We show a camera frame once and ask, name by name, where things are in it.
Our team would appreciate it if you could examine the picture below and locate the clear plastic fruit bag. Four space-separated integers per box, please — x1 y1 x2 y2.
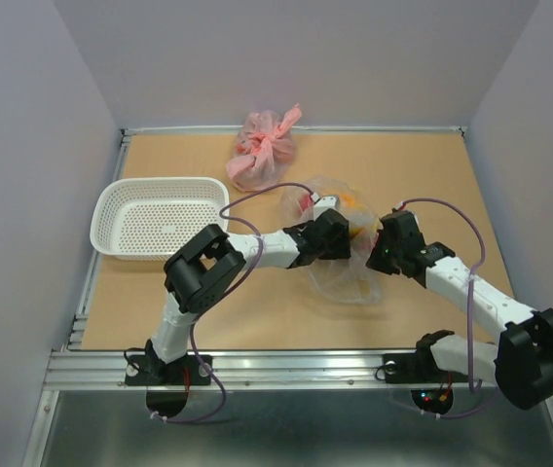
279 175 381 305

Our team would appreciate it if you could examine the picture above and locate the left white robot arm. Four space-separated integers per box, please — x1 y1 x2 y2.
145 208 350 383

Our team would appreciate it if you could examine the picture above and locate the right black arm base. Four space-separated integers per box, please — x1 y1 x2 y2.
374 351 467 419

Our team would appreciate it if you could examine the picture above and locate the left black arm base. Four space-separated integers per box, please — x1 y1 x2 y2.
124 347 212 423

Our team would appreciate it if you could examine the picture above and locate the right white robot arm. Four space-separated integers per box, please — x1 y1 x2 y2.
367 210 553 410

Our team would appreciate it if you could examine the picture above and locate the yellow fruit in bag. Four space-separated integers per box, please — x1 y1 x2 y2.
342 195 379 237

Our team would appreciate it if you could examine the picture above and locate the red fruit in bag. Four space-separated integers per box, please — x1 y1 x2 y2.
295 193 313 212

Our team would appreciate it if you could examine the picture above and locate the pink knotted plastic bag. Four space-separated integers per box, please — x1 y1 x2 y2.
225 104 302 193

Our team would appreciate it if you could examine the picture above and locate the white perforated plastic basket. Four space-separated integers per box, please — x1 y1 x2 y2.
90 177 230 261

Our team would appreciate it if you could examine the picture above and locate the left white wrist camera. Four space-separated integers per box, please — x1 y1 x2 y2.
311 193 341 220

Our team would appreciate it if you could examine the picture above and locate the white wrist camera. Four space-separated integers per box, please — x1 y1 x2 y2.
392 201 419 223
311 193 341 220

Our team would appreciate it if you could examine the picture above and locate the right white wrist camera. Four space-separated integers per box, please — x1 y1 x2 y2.
392 201 419 223

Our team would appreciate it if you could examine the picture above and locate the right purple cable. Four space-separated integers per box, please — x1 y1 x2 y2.
395 198 499 419

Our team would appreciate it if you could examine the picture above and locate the aluminium front rail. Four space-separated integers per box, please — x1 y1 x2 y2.
45 347 553 390

